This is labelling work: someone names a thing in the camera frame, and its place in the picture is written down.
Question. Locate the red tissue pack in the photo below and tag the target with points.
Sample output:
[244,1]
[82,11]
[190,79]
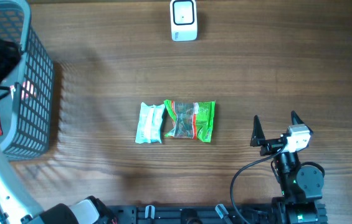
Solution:
[27,90]

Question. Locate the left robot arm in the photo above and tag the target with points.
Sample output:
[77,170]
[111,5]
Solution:
[16,204]

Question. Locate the black mounting rail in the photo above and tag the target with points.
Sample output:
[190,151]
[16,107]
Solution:
[253,213]

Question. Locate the teal wipes pack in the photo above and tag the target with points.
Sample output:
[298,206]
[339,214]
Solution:
[150,123]

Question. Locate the green gummy candy bag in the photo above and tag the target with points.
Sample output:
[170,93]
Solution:
[191,120]

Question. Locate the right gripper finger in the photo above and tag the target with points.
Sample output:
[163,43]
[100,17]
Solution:
[258,137]
[296,120]

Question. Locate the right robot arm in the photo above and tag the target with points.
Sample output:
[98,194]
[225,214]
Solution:
[301,183]

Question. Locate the grey plastic mesh basket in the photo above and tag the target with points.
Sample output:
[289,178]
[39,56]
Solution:
[25,123]

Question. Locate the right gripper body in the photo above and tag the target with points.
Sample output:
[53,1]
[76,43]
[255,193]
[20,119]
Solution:
[271,147]

